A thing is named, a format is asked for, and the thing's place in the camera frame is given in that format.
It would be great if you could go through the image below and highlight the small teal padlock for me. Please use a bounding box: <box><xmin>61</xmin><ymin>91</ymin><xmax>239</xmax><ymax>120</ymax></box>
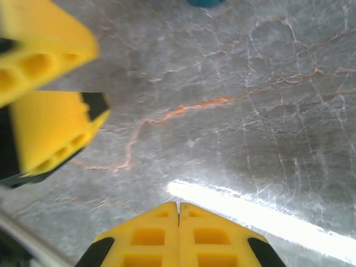
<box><xmin>185</xmin><ymin>0</ymin><xmax>225</xmax><ymax>8</ymax></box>

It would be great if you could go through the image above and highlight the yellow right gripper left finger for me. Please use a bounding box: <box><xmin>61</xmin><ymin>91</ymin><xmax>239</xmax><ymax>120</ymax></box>
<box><xmin>74</xmin><ymin>201</ymin><xmax>179</xmax><ymax>267</ymax></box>

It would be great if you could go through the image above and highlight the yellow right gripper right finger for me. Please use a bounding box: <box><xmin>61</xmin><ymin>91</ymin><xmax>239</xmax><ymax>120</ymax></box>
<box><xmin>178</xmin><ymin>202</ymin><xmax>287</xmax><ymax>267</ymax></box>

